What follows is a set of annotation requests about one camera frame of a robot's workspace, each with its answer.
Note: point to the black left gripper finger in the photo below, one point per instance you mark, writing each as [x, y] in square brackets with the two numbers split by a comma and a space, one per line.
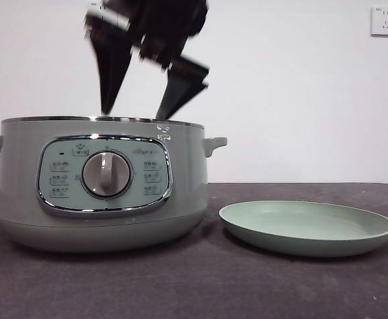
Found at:
[112, 73]

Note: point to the white wall socket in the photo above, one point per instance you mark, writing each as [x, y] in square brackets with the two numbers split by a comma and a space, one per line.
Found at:
[384, 21]

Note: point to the pale green round plate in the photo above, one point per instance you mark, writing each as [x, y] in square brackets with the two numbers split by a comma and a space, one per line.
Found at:
[300, 226]

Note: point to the pale green electric steamer pot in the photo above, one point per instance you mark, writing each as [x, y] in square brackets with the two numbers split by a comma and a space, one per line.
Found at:
[187, 166]

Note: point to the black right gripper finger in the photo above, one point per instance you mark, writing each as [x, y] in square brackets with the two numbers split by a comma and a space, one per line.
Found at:
[180, 93]

